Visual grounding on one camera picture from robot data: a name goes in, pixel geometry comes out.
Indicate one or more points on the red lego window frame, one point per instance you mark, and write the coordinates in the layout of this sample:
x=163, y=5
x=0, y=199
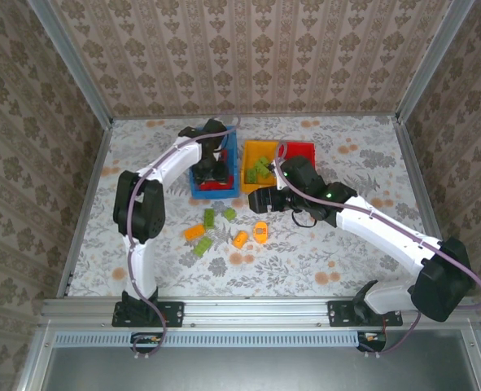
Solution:
x=213, y=186

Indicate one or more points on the red lego brick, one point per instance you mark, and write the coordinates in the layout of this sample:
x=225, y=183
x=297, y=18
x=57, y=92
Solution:
x=224, y=156

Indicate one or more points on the blue plastic bin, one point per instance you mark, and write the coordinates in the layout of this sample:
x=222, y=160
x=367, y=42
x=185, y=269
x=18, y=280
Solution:
x=213, y=194

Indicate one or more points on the yellow rounded lego piece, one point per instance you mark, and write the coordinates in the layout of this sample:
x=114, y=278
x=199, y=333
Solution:
x=261, y=231

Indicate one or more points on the small green lego brick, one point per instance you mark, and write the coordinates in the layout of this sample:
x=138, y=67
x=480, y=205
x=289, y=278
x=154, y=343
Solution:
x=229, y=213

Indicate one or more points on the red plastic bin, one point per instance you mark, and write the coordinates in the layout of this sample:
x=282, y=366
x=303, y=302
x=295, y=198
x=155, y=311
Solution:
x=303, y=148

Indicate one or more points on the yellow plastic bin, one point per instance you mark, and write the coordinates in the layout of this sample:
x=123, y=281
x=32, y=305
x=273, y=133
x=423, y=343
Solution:
x=256, y=148

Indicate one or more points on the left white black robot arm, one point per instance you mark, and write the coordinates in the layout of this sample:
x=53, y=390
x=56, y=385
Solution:
x=138, y=203

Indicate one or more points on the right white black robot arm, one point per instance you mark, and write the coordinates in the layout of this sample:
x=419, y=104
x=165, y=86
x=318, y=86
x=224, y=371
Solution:
x=386, y=228

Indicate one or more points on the orange lego brick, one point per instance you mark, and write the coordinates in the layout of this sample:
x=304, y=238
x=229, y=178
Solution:
x=240, y=239
x=194, y=232

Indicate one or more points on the grey metal shelf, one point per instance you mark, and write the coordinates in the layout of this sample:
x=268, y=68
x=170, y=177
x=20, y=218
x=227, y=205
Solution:
x=264, y=370

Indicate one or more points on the aluminium front rail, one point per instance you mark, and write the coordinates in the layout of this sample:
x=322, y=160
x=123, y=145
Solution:
x=256, y=311

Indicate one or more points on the left aluminium side rail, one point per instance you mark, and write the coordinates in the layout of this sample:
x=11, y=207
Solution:
x=98, y=163

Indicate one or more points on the aluminium side rail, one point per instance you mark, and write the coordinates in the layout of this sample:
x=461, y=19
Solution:
x=98, y=163
x=412, y=163

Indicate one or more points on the right aluminium side rail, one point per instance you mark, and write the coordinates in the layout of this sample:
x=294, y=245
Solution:
x=412, y=163

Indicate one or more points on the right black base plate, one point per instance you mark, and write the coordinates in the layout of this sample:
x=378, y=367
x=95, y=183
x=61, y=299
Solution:
x=339, y=313

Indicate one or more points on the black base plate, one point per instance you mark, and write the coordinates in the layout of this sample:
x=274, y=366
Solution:
x=339, y=313
x=171, y=313

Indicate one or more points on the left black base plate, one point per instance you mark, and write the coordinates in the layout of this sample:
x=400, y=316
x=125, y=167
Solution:
x=171, y=313

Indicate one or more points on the left aluminium frame post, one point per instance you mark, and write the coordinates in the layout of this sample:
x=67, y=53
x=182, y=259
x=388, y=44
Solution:
x=71, y=61

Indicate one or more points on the aluminium frame post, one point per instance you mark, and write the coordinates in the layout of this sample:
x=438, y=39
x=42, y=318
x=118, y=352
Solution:
x=435, y=61
x=71, y=61

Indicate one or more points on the right aluminium frame post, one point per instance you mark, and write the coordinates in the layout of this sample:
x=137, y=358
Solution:
x=435, y=61

